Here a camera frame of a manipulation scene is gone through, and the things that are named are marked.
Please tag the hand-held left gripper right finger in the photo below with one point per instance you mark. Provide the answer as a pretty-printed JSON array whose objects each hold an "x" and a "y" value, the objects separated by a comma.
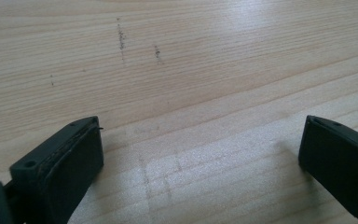
[{"x": 341, "y": 161}]

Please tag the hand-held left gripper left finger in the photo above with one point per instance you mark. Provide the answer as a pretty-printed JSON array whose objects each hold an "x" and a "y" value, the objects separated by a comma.
[{"x": 62, "y": 168}]

